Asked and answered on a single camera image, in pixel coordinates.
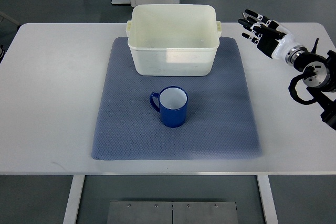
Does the white table leg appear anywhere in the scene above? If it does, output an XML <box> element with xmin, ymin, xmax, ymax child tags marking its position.
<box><xmin>63</xmin><ymin>175</ymin><xmax>85</xmax><ymax>224</ymax></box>
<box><xmin>257</xmin><ymin>175</ymin><xmax>278</xmax><ymax>224</ymax></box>

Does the white table leg left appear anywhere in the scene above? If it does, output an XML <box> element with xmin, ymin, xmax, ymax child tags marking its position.
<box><xmin>63</xmin><ymin>175</ymin><xmax>85</xmax><ymax>224</ymax></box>

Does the grey metal base plate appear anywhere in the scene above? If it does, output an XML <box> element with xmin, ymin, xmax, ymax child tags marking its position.
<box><xmin>107</xmin><ymin>201</ymin><xmax>238</xmax><ymax>223</ymax></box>

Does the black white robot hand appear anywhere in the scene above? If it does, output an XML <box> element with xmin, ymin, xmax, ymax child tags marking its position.
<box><xmin>238</xmin><ymin>9</ymin><xmax>303</xmax><ymax>61</ymax></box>

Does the dark object at left edge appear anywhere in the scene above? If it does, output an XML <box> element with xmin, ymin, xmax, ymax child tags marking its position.
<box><xmin>0</xmin><ymin>45</ymin><xmax>6</xmax><ymax>62</ymax></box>

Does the blue textured mat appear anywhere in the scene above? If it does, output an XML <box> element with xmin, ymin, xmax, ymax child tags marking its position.
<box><xmin>91</xmin><ymin>37</ymin><xmax>261</xmax><ymax>160</ymax></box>

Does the white table leg right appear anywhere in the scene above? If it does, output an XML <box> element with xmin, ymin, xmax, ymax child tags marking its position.
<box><xmin>257</xmin><ymin>175</ymin><xmax>278</xmax><ymax>224</ymax></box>

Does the blue enamel mug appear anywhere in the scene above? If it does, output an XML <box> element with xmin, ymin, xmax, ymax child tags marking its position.
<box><xmin>149</xmin><ymin>86</ymin><xmax>188</xmax><ymax>128</ymax></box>

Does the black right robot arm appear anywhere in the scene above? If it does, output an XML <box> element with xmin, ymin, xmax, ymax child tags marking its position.
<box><xmin>286</xmin><ymin>39</ymin><xmax>335</xmax><ymax>129</ymax></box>

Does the white plastic box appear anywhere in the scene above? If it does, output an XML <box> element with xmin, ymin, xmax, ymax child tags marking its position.
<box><xmin>126</xmin><ymin>4</ymin><xmax>222</xmax><ymax>76</ymax></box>

